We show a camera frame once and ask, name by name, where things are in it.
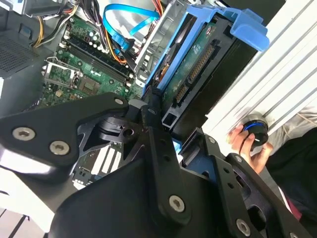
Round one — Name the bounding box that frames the hard disk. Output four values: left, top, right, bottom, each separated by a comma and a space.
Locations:
142, 4, 270, 154

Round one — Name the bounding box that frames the round black blue-ring tool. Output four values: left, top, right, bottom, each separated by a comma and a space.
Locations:
241, 112, 269, 152

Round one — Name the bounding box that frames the person hand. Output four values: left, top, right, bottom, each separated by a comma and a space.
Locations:
226, 123, 274, 176

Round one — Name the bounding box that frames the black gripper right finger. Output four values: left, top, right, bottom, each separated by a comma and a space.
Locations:
180, 126, 314, 238

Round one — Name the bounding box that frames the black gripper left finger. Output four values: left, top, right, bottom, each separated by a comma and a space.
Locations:
0, 86, 191, 225

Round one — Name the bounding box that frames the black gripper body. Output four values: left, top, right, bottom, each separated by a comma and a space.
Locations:
47, 158, 298, 238

